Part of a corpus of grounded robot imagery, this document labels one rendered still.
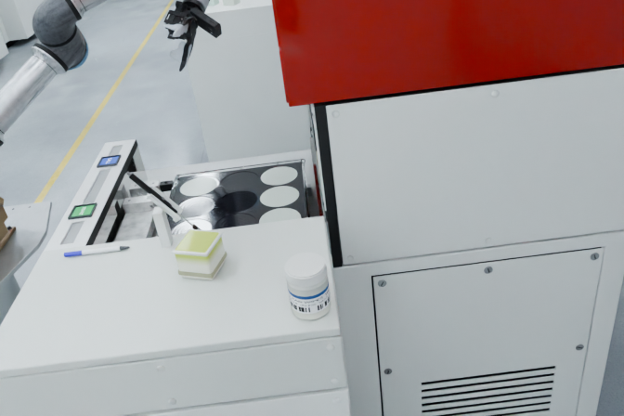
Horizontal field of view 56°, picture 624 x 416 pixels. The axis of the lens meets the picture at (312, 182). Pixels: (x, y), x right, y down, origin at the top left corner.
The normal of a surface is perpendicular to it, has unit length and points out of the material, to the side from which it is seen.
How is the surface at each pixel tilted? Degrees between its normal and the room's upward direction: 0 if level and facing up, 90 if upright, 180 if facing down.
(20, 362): 0
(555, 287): 90
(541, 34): 90
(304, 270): 0
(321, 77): 90
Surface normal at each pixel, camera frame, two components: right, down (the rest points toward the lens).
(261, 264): -0.11, -0.86
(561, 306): 0.06, 0.49
